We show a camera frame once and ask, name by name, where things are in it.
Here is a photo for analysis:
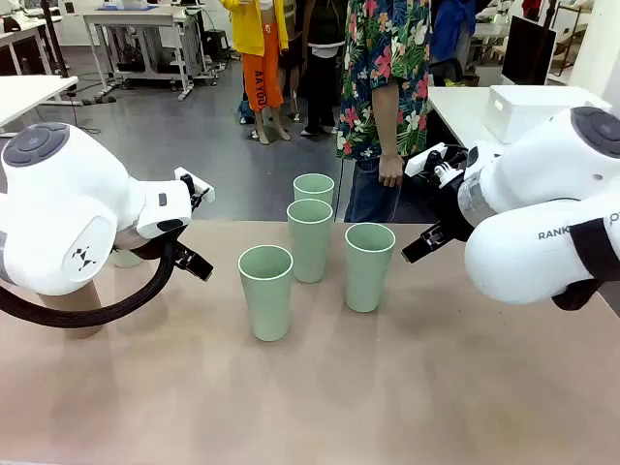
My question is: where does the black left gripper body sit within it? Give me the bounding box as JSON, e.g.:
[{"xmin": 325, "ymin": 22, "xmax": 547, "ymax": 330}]
[{"xmin": 115, "ymin": 226, "xmax": 193, "ymax": 264}]

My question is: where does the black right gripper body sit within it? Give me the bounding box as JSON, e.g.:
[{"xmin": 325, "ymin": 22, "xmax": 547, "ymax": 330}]
[{"xmin": 432, "ymin": 177, "xmax": 475, "ymax": 242}]

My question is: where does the pale green plastic cup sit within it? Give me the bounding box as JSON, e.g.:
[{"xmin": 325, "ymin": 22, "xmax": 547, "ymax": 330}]
[
  {"xmin": 344, "ymin": 222, "xmax": 397, "ymax": 314},
  {"xmin": 286, "ymin": 198, "xmax": 335, "ymax": 285},
  {"xmin": 111, "ymin": 246, "xmax": 145, "ymax": 270},
  {"xmin": 293, "ymin": 172, "xmax": 336, "ymax": 207},
  {"xmin": 237, "ymin": 244, "xmax": 295, "ymax": 343}
]

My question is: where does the white ribbed plastic basket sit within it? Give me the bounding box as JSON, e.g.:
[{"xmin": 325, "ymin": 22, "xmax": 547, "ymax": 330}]
[{"xmin": 486, "ymin": 84, "xmax": 612, "ymax": 145}]

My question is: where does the person's left forearm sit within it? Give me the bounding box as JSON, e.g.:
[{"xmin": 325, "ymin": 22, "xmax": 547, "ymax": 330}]
[{"xmin": 371, "ymin": 79, "xmax": 404, "ymax": 157}]

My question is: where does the person's left hand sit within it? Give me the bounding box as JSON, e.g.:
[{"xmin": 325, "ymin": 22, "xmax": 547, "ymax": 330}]
[{"xmin": 377, "ymin": 153, "xmax": 406, "ymax": 189}]

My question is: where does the person in blue jacket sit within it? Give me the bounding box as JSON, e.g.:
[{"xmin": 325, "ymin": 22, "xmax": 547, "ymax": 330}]
[{"xmin": 430, "ymin": 0, "xmax": 479, "ymax": 64}]

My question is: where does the black monitor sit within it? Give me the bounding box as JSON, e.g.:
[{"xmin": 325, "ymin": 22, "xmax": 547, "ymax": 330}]
[{"xmin": 501, "ymin": 14, "xmax": 558, "ymax": 87}]

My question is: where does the person in floral shirt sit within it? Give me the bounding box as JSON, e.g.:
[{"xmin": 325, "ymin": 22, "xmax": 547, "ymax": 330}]
[{"xmin": 336, "ymin": 0, "xmax": 432, "ymax": 224}]

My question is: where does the person in black clothes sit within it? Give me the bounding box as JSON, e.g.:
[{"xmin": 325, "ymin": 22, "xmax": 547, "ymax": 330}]
[{"xmin": 289, "ymin": 0, "xmax": 348, "ymax": 137}]

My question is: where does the black tripod pole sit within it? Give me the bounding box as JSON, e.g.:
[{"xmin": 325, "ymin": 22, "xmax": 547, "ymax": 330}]
[{"xmin": 41, "ymin": 0, "xmax": 72, "ymax": 78}]

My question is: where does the white workbench desk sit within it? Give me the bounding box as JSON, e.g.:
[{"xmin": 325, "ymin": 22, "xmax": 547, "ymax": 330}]
[{"xmin": 81, "ymin": 8, "xmax": 207, "ymax": 102}]

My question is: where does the white lab desk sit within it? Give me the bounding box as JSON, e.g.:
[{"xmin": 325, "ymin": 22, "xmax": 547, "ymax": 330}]
[{"xmin": 0, "ymin": 14, "xmax": 64, "ymax": 74}]

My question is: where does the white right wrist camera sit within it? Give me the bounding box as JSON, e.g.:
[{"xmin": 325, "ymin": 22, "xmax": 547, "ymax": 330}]
[{"xmin": 404, "ymin": 147, "xmax": 469, "ymax": 191}]

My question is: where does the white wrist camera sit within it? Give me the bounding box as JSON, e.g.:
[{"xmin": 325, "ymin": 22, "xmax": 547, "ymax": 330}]
[
  {"xmin": 404, "ymin": 147, "xmax": 469, "ymax": 191},
  {"xmin": 172, "ymin": 167, "xmax": 216, "ymax": 212}
]

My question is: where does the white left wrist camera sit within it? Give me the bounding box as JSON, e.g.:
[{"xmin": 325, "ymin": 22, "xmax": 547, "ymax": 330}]
[{"xmin": 172, "ymin": 167, "xmax": 216, "ymax": 212}]

